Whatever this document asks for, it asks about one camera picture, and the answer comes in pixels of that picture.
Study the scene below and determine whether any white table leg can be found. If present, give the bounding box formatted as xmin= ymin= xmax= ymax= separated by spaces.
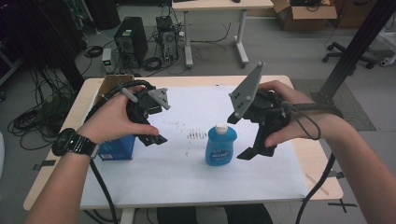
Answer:
xmin=119 ymin=207 xmax=137 ymax=224

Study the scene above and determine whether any person's left hand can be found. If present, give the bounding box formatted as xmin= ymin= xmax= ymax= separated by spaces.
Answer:
xmin=77 ymin=85 xmax=160 ymax=146

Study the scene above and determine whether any small white power device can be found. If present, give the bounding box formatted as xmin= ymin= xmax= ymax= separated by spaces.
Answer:
xmin=101 ymin=48 xmax=113 ymax=75

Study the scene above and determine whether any white desk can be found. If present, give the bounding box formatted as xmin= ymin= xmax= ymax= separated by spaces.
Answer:
xmin=171 ymin=0 xmax=276 ymax=70

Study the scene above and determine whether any black metal stand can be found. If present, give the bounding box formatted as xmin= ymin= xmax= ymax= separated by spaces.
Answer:
xmin=310 ymin=0 xmax=396 ymax=105

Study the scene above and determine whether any open computer case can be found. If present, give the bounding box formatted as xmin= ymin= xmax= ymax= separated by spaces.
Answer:
xmin=155 ymin=15 xmax=180 ymax=65

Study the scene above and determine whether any open cardboard box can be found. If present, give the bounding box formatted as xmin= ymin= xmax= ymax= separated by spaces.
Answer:
xmin=271 ymin=0 xmax=338 ymax=32

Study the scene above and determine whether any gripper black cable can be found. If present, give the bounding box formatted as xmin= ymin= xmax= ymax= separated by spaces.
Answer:
xmin=83 ymin=79 xmax=157 ymax=224
xmin=280 ymin=100 xmax=344 ymax=224

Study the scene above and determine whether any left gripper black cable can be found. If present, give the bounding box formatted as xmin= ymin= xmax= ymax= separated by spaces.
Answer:
xmin=83 ymin=79 xmax=157 ymax=224

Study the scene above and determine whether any small brown cardboard box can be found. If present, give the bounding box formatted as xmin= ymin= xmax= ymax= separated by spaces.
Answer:
xmin=92 ymin=74 xmax=135 ymax=107

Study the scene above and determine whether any black wristwatch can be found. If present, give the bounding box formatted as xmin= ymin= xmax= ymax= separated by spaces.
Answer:
xmin=50 ymin=127 xmax=101 ymax=160

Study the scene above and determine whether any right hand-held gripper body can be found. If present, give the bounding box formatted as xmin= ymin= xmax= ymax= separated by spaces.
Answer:
xmin=226 ymin=61 xmax=294 ymax=149

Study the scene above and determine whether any closed cardboard box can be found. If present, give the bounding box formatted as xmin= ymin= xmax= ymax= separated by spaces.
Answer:
xmin=331 ymin=0 xmax=379 ymax=30

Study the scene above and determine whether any blue bottle with white cap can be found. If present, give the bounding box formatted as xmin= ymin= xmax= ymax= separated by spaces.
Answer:
xmin=204 ymin=121 xmax=238 ymax=167

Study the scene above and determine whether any black office chair base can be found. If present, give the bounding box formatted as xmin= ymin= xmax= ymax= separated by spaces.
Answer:
xmin=321 ymin=41 xmax=378 ymax=70

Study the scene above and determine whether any person's leg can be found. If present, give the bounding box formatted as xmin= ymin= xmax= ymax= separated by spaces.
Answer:
xmin=223 ymin=203 xmax=275 ymax=224

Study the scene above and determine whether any tangle of black floor cables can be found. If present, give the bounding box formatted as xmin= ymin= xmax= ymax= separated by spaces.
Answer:
xmin=7 ymin=66 xmax=80 ymax=151

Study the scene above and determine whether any coiled black cable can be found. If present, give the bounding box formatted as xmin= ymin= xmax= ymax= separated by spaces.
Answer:
xmin=142 ymin=56 xmax=163 ymax=72
xmin=83 ymin=45 xmax=105 ymax=59

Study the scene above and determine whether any black computer tower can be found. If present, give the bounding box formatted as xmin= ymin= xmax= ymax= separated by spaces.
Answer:
xmin=113 ymin=16 xmax=149 ymax=70

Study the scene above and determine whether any blue box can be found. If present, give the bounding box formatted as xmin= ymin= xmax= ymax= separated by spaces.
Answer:
xmin=96 ymin=133 xmax=137 ymax=161

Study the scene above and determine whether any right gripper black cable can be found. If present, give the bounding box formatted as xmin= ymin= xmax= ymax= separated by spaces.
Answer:
xmin=280 ymin=100 xmax=344 ymax=224

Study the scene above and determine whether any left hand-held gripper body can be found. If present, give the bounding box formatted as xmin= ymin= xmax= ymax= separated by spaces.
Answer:
xmin=125 ymin=87 xmax=172 ymax=126

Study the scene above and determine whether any person's right hand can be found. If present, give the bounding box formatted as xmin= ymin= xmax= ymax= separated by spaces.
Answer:
xmin=258 ymin=79 xmax=329 ymax=148

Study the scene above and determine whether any white table mat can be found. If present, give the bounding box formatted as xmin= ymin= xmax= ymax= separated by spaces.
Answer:
xmin=79 ymin=85 xmax=310 ymax=209

